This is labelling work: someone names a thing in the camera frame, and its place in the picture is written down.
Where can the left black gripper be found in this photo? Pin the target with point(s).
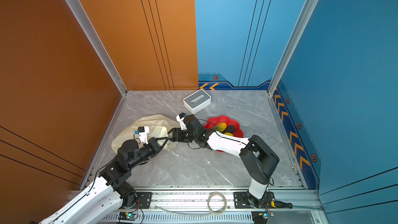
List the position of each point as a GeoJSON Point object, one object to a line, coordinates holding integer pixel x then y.
{"type": "Point", "coordinates": [153, 143]}

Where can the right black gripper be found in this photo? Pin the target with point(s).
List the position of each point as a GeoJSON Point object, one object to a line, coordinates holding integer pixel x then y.
{"type": "Point", "coordinates": [176, 131]}

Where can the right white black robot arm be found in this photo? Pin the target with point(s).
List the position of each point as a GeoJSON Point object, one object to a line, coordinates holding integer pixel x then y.
{"type": "Point", "coordinates": [260, 162]}

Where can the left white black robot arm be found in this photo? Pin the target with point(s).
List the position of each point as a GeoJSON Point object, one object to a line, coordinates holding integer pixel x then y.
{"type": "Point", "coordinates": [109, 190]}

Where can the red flower-shaped plate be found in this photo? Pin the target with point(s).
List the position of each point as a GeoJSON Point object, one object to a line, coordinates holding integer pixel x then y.
{"type": "Point", "coordinates": [220, 142]}

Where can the white grey tissue box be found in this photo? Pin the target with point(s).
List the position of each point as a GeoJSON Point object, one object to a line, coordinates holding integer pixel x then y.
{"type": "Point", "coordinates": [197, 101]}

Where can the black avocado fruit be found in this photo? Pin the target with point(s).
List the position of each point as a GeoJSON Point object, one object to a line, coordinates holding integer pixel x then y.
{"type": "Point", "coordinates": [229, 129]}

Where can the left green circuit board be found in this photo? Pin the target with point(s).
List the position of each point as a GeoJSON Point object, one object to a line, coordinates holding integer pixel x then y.
{"type": "Point", "coordinates": [127, 216]}

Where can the green circuit board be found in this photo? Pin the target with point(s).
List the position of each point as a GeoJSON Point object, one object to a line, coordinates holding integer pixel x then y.
{"type": "Point", "coordinates": [261, 217]}
{"type": "Point", "coordinates": [127, 216]}

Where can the coiled clear tube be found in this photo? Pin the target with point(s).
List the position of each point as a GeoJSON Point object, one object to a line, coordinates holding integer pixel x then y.
{"type": "Point", "coordinates": [217, 203]}

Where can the right green circuit board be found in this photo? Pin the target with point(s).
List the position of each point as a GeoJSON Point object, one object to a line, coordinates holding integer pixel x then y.
{"type": "Point", "coordinates": [261, 217]}

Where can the yellow black screwdriver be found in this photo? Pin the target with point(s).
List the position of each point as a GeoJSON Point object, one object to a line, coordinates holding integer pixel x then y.
{"type": "Point", "coordinates": [280, 204]}

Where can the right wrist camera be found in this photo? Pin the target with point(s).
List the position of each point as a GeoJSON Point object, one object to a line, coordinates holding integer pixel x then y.
{"type": "Point", "coordinates": [180, 118]}

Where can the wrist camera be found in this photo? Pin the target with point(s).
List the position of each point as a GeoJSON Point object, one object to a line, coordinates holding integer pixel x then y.
{"type": "Point", "coordinates": [180, 118]}
{"type": "Point", "coordinates": [142, 134]}

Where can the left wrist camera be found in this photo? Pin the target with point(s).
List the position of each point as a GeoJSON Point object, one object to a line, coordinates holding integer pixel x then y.
{"type": "Point", "coordinates": [142, 134]}

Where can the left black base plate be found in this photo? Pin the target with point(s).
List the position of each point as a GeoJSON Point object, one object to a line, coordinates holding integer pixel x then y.
{"type": "Point", "coordinates": [144, 199]}

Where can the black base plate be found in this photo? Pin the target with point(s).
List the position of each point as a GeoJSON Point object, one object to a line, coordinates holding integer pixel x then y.
{"type": "Point", "coordinates": [144, 199]}
{"type": "Point", "coordinates": [246, 200]}

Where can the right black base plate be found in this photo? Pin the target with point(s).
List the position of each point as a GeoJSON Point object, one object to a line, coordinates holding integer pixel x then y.
{"type": "Point", "coordinates": [246, 200]}

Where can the aluminium rail frame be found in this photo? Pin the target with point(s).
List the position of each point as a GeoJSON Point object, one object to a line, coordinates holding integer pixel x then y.
{"type": "Point", "coordinates": [188, 206]}

